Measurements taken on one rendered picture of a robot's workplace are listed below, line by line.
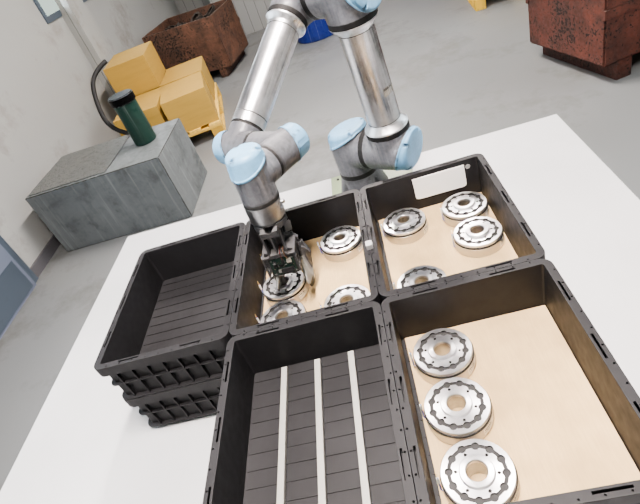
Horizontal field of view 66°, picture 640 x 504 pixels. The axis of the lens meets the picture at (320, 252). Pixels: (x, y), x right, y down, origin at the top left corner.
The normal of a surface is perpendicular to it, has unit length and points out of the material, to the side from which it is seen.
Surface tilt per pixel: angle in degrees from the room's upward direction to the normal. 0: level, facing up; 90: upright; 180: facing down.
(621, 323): 0
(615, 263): 0
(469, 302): 90
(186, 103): 90
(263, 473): 0
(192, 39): 90
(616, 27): 90
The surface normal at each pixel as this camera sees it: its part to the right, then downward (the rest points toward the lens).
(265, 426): -0.31, -0.75
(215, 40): -0.16, 0.65
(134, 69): 0.14, 0.58
